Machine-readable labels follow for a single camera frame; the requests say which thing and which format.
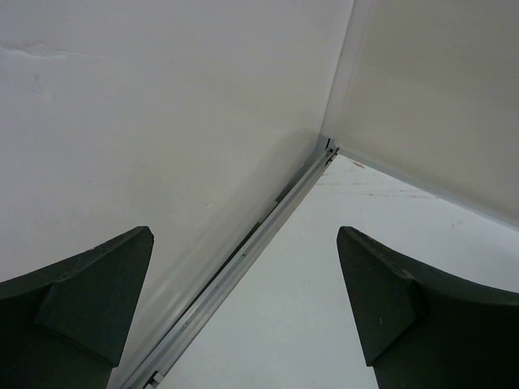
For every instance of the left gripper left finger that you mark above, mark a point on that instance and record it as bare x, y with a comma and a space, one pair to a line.
66, 325

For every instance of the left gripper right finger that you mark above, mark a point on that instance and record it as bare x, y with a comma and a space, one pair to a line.
420, 327

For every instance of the left aluminium rail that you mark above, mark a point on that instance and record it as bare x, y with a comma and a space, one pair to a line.
184, 329

